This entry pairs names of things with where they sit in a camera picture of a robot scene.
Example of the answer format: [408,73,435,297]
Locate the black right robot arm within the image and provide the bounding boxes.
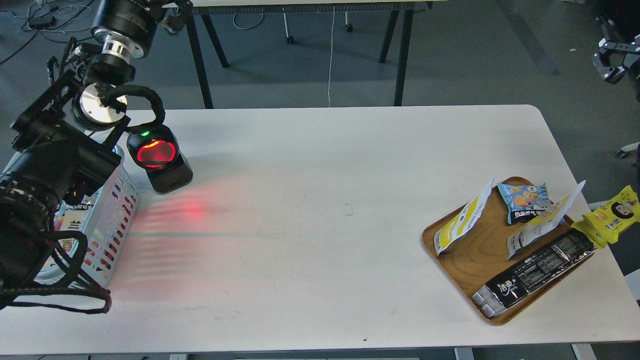
[590,0,640,101]

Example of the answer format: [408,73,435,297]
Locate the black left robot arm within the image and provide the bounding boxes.
[1,0,194,315]

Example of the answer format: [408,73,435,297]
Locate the blue snack packet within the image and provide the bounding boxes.
[497,183,559,226]

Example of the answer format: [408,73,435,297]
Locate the light blue plastic basket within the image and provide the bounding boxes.
[0,145,140,291]

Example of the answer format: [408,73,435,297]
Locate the snack packages in basket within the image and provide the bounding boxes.
[37,190,101,273]

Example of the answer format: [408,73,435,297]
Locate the black long snack package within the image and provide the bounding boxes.
[471,229,597,318]

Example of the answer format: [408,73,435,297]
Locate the yellow snack packet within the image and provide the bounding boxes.
[571,185,640,249]

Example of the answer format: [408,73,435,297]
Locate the black barcode scanner red window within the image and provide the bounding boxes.
[126,125,194,194]

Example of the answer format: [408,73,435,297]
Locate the wooden tray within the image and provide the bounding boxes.
[422,186,597,326]

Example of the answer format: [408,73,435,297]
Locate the black legged background table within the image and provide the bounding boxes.
[165,0,434,110]

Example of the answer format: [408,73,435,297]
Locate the white hanging cable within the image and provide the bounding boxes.
[327,6,336,108]

